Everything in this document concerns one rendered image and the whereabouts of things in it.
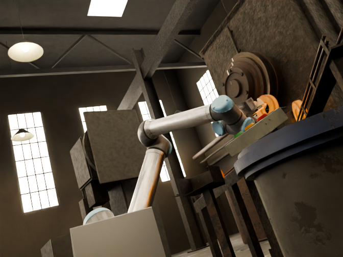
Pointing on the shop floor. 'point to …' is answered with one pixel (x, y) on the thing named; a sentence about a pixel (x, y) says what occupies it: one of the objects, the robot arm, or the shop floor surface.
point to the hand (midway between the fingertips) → (265, 105)
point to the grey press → (111, 163)
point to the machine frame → (277, 56)
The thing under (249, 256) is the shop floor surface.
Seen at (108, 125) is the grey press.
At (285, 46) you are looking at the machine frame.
